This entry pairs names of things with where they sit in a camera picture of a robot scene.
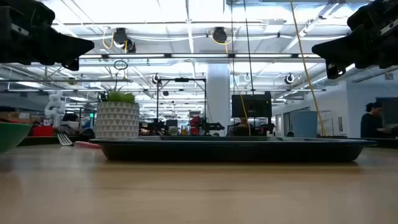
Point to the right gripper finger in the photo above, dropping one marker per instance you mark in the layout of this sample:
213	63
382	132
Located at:
337	57
339	43

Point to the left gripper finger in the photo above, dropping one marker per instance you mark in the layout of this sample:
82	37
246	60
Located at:
63	56
68	42

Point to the green plate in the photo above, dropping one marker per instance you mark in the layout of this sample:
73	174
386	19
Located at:
12	137

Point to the dark green tray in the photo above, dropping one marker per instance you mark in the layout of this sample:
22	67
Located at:
230	152

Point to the person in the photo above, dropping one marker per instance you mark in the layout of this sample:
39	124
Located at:
71	119
371	124

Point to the cardboard boxes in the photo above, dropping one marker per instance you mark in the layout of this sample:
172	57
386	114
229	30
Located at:
12	116

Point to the dark glass door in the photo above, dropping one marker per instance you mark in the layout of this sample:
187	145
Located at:
388	112

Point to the red bin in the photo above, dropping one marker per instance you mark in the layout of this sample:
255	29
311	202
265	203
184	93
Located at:
42	130

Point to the succulent in patterned white pot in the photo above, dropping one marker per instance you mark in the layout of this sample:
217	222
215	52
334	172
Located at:
117	119

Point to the black monitor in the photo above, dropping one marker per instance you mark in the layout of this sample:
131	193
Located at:
252	105

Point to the white pillar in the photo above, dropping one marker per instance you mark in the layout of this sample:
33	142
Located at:
218	93

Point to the long light bar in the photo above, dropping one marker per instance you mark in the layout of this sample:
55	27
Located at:
199	56

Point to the black aluminium table frame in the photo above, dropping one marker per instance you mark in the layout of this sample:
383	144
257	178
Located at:
37	140

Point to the black gantry frame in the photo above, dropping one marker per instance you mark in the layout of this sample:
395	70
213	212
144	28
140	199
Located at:
182	79

